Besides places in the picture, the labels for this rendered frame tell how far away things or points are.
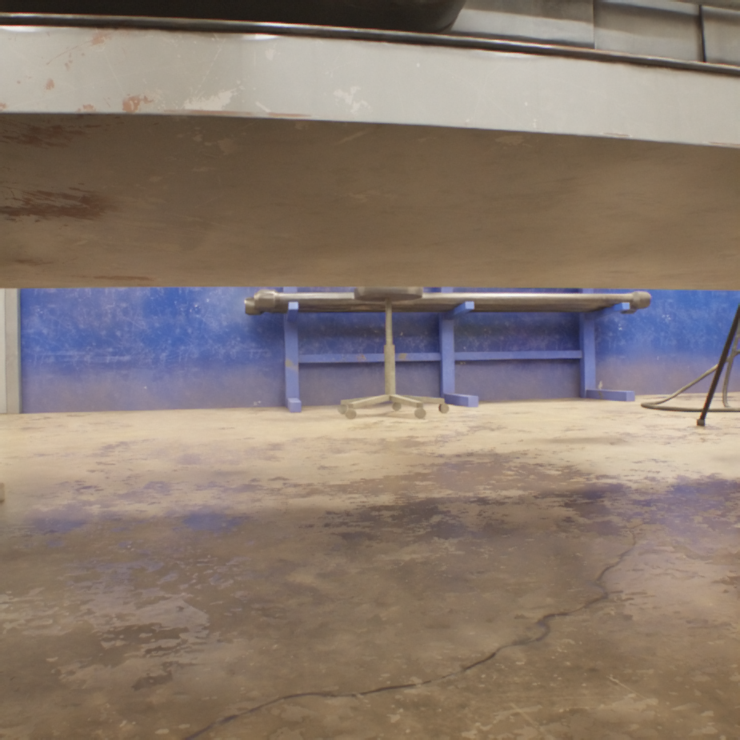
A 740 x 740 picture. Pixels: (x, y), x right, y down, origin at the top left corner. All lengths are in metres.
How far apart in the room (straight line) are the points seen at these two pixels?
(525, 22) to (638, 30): 0.14
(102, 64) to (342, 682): 0.46
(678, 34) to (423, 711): 0.74
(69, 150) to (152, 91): 0.10
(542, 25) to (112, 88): 0.46
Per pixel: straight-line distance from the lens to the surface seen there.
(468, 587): 0.65
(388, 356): 2.88
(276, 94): 0.44
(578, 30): 0.75
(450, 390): 3.84
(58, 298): 4.04
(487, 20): 0.71
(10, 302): 4.09
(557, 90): 0.50
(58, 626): 0.63
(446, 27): 0.56
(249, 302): 3.57
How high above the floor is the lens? 0.23
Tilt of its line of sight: level
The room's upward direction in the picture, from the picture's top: 1 degrees counter-clockwise
